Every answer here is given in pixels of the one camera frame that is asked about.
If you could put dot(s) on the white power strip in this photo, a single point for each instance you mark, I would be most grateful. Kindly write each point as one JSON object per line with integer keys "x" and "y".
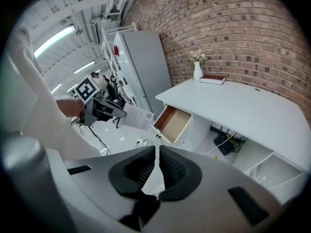
{"x": 143, "y": 142}

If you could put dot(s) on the white vase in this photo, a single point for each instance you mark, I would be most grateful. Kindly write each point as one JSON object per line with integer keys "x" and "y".
{"x": 197, "y": 71}

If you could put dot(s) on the person's white garment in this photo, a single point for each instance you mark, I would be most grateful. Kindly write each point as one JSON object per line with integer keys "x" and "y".
{"x": 48, "y": 120}

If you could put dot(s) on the red sticker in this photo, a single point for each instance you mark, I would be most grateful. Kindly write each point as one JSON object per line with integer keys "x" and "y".
{"x": 116, "y": 50}

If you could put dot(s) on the dark red book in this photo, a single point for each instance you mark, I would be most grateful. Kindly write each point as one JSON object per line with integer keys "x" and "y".
{"x": 212, "y": 79}

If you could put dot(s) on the person's left forearm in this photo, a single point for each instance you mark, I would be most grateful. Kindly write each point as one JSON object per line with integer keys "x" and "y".
{"x": 70, "y": 107}

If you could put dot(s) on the wooden desk drawer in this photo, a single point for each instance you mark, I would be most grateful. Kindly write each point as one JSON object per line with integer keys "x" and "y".
{"x": 172, "y": 124}

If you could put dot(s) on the black office chair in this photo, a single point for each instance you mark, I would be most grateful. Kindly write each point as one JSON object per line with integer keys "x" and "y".
{"x": 116, "y": 93}

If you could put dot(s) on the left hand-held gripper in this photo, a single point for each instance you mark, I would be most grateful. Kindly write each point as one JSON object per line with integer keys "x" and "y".
{"x": 88, "y": 91}

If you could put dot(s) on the white printed paper small item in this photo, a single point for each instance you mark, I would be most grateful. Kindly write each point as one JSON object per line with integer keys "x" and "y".
{"x": 137, "y": 117}

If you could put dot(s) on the pink flower bunch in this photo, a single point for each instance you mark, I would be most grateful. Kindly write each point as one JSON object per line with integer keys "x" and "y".
{"x": 197, "y": 55}

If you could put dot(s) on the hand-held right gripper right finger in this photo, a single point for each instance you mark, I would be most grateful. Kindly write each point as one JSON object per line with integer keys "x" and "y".
{"x": 179, "y": 172}

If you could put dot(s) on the tall grey cabinet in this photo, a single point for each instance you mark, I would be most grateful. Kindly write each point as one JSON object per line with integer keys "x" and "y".
{"x": 143, "y": 64}

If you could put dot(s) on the long ceiling light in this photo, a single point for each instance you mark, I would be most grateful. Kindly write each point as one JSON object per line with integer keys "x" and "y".
{"x": 56, "y": 88}
{"x": 84, "y": 67}
{"x": 54, "y": 41}

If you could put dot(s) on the white metal shelf rack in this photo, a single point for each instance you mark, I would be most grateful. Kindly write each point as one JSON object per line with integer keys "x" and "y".
{"x": 110, "y": 57}

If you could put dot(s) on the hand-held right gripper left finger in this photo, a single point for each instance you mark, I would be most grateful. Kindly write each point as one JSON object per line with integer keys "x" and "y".
{"x": 132, "y": 171}

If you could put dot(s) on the white desk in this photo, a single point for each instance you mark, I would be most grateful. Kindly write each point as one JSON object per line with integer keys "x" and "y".
{"x": 233, "y": 105}

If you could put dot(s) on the black router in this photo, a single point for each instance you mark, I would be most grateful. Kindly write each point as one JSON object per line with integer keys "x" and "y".
{"x": 224, "y": 143}

